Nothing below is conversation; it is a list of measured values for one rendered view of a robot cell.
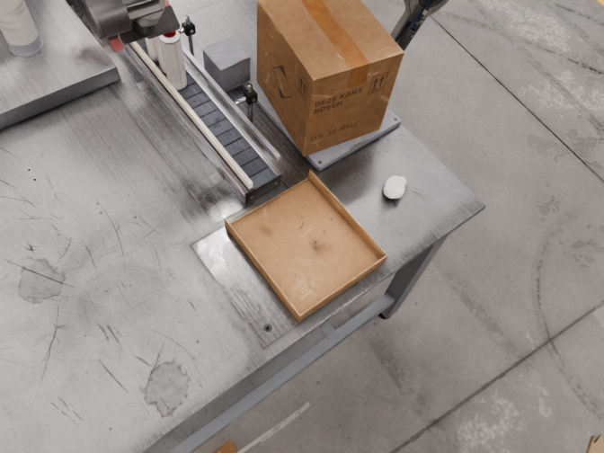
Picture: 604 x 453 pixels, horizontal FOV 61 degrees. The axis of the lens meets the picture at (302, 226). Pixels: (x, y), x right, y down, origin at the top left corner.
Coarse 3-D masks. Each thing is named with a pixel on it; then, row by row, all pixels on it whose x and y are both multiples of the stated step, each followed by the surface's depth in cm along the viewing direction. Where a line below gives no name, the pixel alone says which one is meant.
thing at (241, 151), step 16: (144, 48) 145; (192, 80) 140; (192, 96) 137; (208, 96) 138; (208, 112) 135; (208, 128) 132; (224, 128) 133; (224, 144) 130; (240, 144) 131; (224, 160) 128; (240, 160) 128; (256, 160) 128; (256, 176) 126; (272, 176) 126
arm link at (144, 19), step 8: (128, 0) 87; (136, 0) 87; (144, 0) 87; (152, 0) 88; (160, 0) 89; (128, 8) 86; (136, 8) 87; (144, 8) 88; (152, 8) 88; (160, 8) 89; (136, 16) 87; (144, 16) 88; (152, 16) 89; (160, 16) 90; (144, 24) 92; (152, 24) 92
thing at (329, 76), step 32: (288, 0) 124; (320, 0) 125; (352, 0) 126; (288, 32) 118; (320, 32) 119; (352, 32) 120; (384, 32) 121; (288, 64) 120; (320, 64) 113; (352, 64) 114; (384, 64) 118; (288, 96) 128; (320, 96) 116; (352, 96) 122; (384, 96) 129; (288, 128) 136; (320, 128) 127; (352, 128) 134
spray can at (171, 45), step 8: (168, 32) 123; (176, 32) 125; (160, 40) 125; (168, 40) 124; (176, 40) 125; (168, 48) 126; (176, 48) 126; (168, 56) 128; (176, 56) 128; (168, 64) 130; (176, 64) 130; (168, 72) 133; (176, 72) 132; (184, 72) 135; (168, 80) 136; (176, 80) 135; (184, 80) 137; (176, 88) 137; (184, 88) 138
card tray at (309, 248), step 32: (288, 192) 130; (320, 192) 131; (256, 224) 125; (288, 224) 125; (320, 224) 126; (352, 224) 125; (256, 256) 120; (288, 256) 121; (320, 256) 121; (352, 256) 122; (384, 256) 119; (288, 288) 117; (320, 288) 117
